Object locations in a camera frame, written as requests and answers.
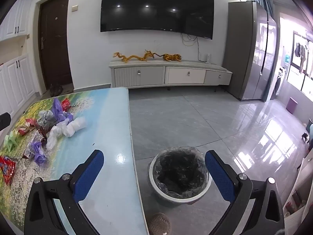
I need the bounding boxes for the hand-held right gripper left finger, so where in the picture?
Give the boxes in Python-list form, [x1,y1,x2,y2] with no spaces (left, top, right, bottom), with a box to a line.
[24,149,105,235]

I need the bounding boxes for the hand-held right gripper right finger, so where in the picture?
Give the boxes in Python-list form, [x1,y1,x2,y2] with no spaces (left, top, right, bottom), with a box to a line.
[204,150,285,235]

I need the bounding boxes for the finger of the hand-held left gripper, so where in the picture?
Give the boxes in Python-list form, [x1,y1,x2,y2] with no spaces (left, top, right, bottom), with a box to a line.
[0,113,11,131]

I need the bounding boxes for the white round trash bin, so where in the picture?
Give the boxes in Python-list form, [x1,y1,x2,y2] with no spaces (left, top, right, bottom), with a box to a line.
[148,146,213,203]

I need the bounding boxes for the red snack packet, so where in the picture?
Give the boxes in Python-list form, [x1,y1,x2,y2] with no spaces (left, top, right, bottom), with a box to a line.
[0,155,18,186]

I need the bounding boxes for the large purple plastic wrapper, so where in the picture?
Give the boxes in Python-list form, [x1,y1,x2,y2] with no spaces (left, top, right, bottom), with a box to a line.
[52,98,74,123]

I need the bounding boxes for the green wrapper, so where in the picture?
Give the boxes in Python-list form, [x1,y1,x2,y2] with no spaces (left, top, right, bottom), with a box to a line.
[4,131,18,152]

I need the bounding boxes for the red and beige wrapper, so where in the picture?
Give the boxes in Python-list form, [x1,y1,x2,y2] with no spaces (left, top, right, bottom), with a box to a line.
[19,126,35,137]

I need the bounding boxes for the white floor cabinet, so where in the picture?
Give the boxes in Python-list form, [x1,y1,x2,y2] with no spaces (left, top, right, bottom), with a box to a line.
[0,55,36,118]

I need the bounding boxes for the dark red snack wrapper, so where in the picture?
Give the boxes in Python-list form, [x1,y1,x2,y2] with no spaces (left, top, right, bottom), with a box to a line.
[37,127,48,142]

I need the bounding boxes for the white plastic bag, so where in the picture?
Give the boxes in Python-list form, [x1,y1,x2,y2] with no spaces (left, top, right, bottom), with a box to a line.
[46,125,67,150]
[62,117,86,137]

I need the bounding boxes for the table with landscape print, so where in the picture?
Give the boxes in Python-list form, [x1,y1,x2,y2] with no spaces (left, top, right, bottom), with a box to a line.
[0,87,149,235]

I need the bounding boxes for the pair of dark shoes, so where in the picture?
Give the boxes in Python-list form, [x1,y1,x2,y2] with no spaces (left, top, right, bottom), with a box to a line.
[49,84,63,97]

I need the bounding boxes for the beige slipper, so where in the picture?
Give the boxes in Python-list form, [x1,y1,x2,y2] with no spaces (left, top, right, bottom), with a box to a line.
[148,213,172,235]

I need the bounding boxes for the white shelf unit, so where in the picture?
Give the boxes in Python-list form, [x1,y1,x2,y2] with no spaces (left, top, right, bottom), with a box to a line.
[284,149,313,235]

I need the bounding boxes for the dark brown door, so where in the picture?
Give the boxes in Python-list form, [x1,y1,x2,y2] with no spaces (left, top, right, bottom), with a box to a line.
[39,0,74,95]

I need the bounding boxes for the purple stool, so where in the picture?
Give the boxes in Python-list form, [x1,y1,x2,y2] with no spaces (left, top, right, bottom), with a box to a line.
[286,97,297,114]

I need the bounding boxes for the washing machine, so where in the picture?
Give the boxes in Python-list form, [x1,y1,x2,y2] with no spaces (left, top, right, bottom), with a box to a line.
[273,66,286,96]

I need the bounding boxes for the white television cabinet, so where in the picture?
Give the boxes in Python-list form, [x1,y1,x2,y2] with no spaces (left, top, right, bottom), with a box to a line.
[109,59,233,92]

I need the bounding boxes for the yellow dragon figure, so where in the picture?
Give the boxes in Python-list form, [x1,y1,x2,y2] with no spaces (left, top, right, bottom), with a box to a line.
[113,50,157,63]

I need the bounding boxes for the grey refrigerator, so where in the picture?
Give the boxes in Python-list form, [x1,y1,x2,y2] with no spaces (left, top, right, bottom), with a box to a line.
[223,0,278,102]

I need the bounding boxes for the orange tiger figure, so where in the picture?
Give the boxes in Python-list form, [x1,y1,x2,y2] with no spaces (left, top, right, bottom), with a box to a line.
[156,53,183,62]

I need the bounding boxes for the hanging clothes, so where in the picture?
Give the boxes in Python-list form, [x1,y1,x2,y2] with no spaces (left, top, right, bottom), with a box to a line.
[293,42,310,74]

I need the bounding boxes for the blue curtain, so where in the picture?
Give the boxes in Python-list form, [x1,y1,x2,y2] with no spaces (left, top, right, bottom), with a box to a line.
[254,0,274,15]

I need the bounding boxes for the white wall cabinet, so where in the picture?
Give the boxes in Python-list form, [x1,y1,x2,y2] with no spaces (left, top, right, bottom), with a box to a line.
[0,0,33,42]

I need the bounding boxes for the television cables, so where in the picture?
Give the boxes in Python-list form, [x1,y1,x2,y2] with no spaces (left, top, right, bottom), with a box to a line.
[181,33,207,61]

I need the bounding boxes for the black wall television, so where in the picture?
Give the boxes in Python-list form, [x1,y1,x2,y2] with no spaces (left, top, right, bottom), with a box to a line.
[100,0,214,40]

